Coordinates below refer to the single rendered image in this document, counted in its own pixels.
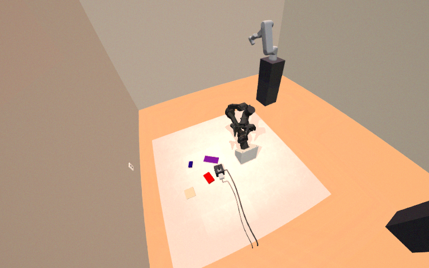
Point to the red flat rectangular block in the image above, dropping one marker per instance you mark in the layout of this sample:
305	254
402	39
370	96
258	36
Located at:
208	177

